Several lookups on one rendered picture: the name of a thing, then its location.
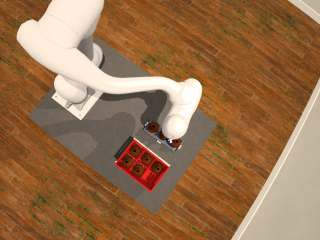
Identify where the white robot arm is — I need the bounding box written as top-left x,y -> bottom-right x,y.
16,0 -> 202,140

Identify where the red plastic crate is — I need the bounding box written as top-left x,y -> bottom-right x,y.
117,141 -> 170,192

